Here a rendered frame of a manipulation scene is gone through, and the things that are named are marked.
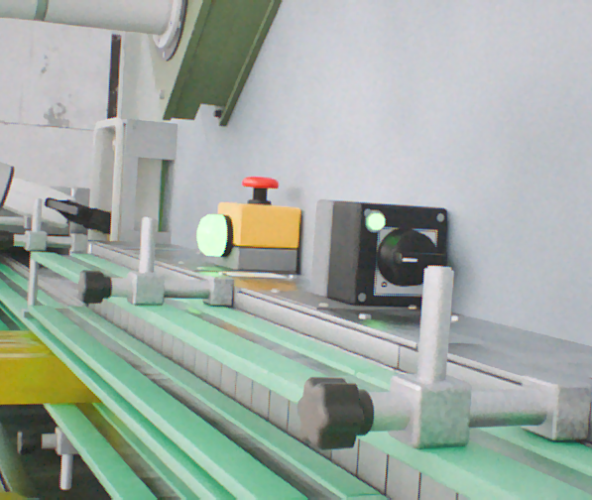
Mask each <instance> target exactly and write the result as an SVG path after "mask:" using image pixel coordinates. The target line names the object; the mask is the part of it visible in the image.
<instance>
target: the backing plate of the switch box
mask: <svg viewBox="0 0 592 500"><path fill-rule="evenodd" d="M261 293H264V294H267V295H271V296H274V297H277V298H280V299H283V300H287V301H290V302H293V303H296V304H299V305H303V306H306V307H309V308H312V309H315V310H345V311H400V312H421V308H422V307H417V306H409V307H385V306H352V305H348V304H344V303H341V302H338V301H335V300H331V299H329V298H324V297H320V296H317V295H313V294H312V293H311V292H296V291H280V290H278V289H272V290H270V291H261Z"/></svg>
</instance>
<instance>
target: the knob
mask: <svg viewBox="0 0 592 500"><path fill-rule="evenodd" d="M377 264H378V268H379V271H380V273H381V275H382V276H383V278H384V279H385V280H386V281H388V282H389V283H391V284H393V285H396V286H400V287H408V286H418V285H421V284H423V281H424V269H427V268H428V266H440V267H446V266H447V255H444V254H437V249H436V246H435V244H434V243H433V241H432V240H431V239H430V238H429V237H428V236H427V235H425V234H423V233H420V232H418V231H416V230H413V229H411V228H398V229H395V230H393V231H391V232H390V233H388V234H387V235H386V236H385V237H384V238H383V240H382V242H381V243H380V246H379V249H378V253H377Z"/></svg>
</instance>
